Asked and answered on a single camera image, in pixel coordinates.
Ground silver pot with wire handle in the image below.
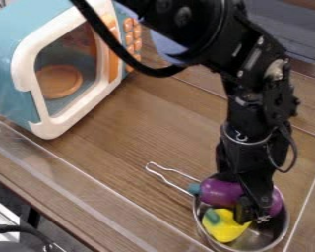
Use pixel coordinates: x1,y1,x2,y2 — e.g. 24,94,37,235
144,161,289,252

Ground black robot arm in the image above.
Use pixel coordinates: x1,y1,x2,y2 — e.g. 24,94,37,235
115,0,299,223

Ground purple toy eggplant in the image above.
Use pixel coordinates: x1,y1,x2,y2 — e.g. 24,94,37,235
186,177,283,218

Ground blue toy microwave oven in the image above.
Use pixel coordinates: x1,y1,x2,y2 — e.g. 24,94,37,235
0,0,131,140

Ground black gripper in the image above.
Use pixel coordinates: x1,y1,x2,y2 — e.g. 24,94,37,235
213,124,292,225

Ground clear acrylic front barrier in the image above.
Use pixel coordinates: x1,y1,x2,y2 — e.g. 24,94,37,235
0,120,210,252

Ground yellow toy vegetable piece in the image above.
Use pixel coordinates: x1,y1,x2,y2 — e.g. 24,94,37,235
200,208,251,243

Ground black cable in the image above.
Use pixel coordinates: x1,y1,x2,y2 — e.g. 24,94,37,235
66,0,188,79

